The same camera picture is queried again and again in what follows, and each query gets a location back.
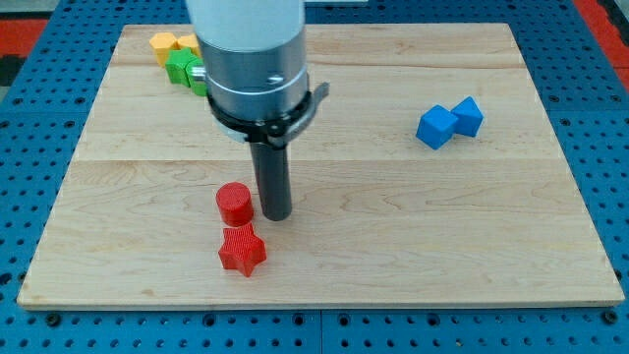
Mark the red cylinder block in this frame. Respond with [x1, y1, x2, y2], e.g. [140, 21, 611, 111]
[215, 182, 254, 227]

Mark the green block behind arm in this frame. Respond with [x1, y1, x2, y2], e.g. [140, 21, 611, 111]
[186, 58, 207, 96]

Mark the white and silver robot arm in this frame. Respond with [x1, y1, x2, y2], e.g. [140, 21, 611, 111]
[186, 0, 316, 146]

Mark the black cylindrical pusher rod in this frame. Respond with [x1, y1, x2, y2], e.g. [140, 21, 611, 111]
[250, 143, 292, 221]

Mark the red star block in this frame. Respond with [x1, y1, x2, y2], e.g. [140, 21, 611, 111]
[218, 222, 266, 277]

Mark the wooden board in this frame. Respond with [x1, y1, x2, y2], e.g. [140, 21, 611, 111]
[18, 23, 624, 311]

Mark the blue cube block left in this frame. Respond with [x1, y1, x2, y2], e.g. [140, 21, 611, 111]
[416, 105, 459, 149]

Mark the blue cube block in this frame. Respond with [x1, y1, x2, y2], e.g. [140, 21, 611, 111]
[416, 105, 459, 149]
[451, 96, 485, 138]

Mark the blue cube block right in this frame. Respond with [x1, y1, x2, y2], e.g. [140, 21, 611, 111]
[451, 96, 485, 138]

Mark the green star block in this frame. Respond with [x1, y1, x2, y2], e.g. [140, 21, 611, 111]
[165, 48, 197, 87]

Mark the yellow block right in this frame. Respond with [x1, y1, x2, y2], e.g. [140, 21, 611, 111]
[177, 33, 201, 58]

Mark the yellow hexagon block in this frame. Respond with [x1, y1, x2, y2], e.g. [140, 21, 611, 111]
[148, 32, 178, 67]

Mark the black clamp ring with lever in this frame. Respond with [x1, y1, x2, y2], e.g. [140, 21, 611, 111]
[206, 82, 331, 150]

